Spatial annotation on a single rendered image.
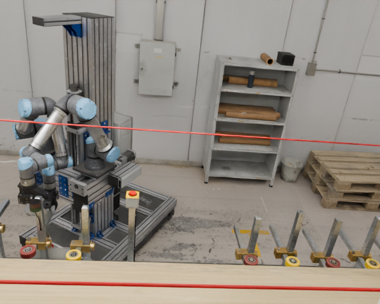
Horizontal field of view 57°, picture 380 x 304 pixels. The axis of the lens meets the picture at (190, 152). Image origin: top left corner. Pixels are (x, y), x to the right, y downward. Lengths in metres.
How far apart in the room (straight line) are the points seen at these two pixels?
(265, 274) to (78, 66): 1.83
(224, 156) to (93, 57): 2.79
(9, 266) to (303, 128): 3.93
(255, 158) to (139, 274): 3.30
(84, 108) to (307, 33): 3.17
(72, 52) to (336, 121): 3.61
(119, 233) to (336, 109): 3.24
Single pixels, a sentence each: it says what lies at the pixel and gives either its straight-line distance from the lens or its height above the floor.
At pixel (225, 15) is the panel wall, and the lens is 4.34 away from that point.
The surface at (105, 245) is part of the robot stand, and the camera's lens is 3.18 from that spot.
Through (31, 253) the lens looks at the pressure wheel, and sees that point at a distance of 2.15.
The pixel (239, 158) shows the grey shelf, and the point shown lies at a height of 0.17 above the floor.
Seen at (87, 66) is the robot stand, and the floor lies 1.71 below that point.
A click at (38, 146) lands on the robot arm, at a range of 2.22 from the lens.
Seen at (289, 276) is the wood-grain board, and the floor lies 0.90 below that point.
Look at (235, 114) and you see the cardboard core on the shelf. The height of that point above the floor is 0.95.
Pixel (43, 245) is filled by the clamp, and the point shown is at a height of 0.85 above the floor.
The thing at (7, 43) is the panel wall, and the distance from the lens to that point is 4.70.
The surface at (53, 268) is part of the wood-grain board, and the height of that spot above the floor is 0.90.
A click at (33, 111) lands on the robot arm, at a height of 1.48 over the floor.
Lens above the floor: 2.31
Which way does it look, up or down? 26 degrees down
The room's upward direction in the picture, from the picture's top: 6 degrees clockwise
